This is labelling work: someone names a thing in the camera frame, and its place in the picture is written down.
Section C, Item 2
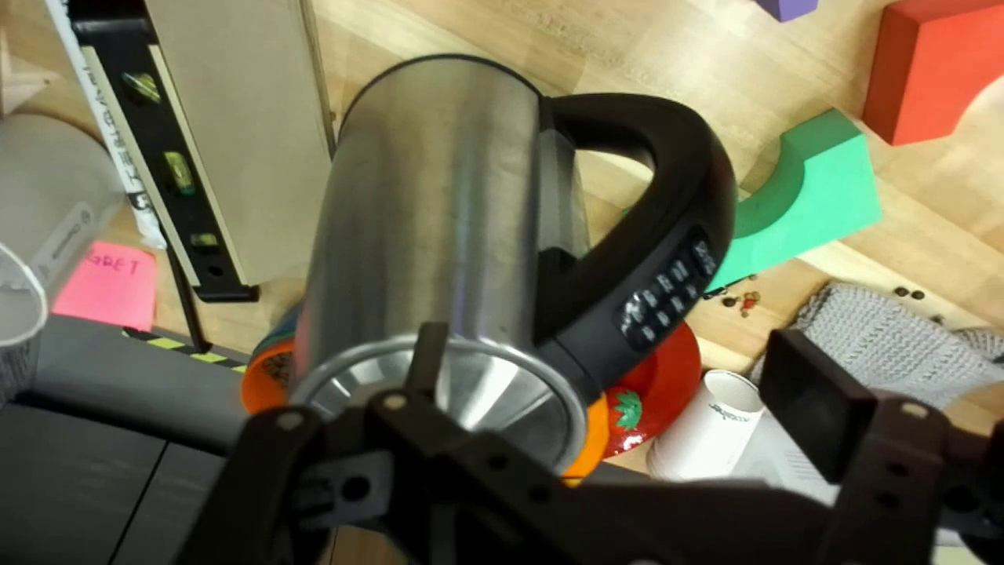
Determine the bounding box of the large green foam block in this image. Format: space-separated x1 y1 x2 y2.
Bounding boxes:
703 108 884 294

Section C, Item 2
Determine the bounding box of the black spirit level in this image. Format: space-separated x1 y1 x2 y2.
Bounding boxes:
67 0 263 307

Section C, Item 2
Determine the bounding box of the grey knitted cloth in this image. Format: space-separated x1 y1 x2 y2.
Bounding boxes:
786 279 1004 412

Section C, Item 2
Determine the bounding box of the black plastic bin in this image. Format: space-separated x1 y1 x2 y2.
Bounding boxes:
0 386 232 565

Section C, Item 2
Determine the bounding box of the red foam block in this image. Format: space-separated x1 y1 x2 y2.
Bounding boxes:
861 0 1004 149

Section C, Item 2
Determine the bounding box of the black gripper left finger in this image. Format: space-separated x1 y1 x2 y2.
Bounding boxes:
406 318 455 408

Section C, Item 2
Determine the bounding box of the stainless steel electric kettle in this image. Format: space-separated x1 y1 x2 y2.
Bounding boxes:
284 52 739 481

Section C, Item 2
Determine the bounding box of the purple foam block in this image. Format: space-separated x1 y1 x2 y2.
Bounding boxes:
754 0 824 25

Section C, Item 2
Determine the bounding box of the orange pumpkin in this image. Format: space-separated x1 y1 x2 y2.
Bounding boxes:
562 396 614 485

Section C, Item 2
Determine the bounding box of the red plate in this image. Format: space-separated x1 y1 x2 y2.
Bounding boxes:
599 320 705 463

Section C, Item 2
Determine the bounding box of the pink sticky note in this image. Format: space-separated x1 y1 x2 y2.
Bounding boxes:
49 240 164 335

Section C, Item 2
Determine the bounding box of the white paper roll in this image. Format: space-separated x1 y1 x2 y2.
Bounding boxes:
644 368 840 496

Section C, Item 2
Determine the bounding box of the thin black cable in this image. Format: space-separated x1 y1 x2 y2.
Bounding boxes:
167 244 213 358

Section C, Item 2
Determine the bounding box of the translucent measuring cup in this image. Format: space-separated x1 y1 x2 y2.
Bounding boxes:
0 108 128 406

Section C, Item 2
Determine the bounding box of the beige cardboard sheet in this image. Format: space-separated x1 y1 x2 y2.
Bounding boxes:
141 0 340 288

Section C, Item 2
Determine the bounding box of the yellow black hazard tape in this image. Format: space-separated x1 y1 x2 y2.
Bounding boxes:
144 331 252 369

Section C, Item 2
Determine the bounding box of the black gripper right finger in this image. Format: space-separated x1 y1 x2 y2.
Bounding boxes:
756 327 882 486

